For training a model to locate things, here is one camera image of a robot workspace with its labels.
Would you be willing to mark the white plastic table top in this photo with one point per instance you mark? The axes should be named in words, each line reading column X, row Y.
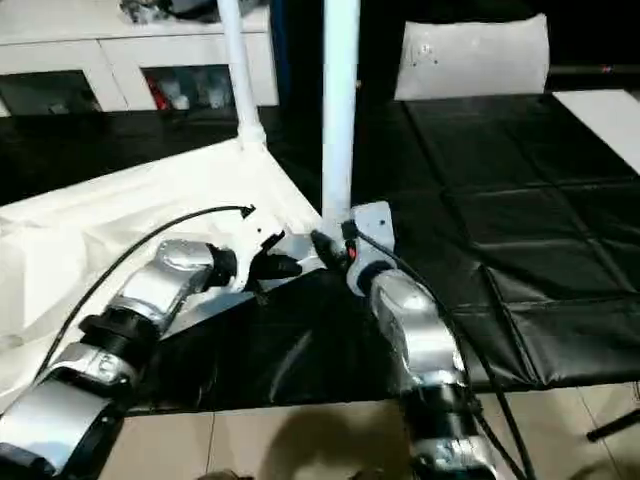
column 100, row 210

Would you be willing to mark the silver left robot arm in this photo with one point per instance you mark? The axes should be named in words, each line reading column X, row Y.
column 165, row 280

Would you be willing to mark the black cabinet with gold label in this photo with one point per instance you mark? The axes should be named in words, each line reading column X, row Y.
column 300, row 75

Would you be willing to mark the small white cup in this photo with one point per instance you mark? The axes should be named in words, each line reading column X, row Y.
column 180, row 102

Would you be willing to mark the black table mat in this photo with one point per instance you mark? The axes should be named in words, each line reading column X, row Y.
column 525, row 175

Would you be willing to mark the red packet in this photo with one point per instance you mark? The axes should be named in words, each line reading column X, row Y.
column 160, row 97

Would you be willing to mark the grey round bag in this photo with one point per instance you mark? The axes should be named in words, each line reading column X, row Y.
column 195, row 6

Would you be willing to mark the black bundle in plastic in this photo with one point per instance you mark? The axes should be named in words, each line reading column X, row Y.
column 142, row 10

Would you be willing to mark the white flat board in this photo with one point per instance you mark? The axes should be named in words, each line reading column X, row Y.
column 600, row 115

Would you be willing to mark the white sideboard cabinet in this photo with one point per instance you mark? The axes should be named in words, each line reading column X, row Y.
column 60, row 50

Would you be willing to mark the black stand leg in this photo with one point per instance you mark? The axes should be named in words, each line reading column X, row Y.
column 615, row 425

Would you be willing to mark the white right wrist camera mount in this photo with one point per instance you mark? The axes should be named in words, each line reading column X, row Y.
column 375, row 220

